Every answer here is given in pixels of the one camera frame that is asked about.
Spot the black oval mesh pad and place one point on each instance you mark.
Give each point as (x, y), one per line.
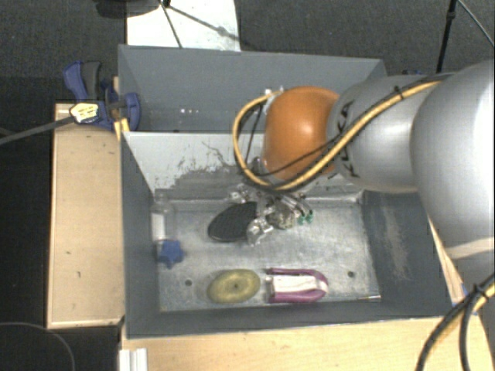
(230, 223)

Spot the yellow-green round sponge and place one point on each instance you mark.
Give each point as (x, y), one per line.
(233, 286)

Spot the grey metal bin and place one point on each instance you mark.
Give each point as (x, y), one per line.
(239, 91)

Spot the clear glass jar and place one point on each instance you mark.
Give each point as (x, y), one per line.
(158, 220)

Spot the blue star-shaped toy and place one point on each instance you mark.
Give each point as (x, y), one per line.
(168, 252)

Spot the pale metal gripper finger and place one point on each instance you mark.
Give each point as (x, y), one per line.
(239, 197)
(258, 230)

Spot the pale wood flat board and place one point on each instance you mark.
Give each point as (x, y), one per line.
(85, 222)

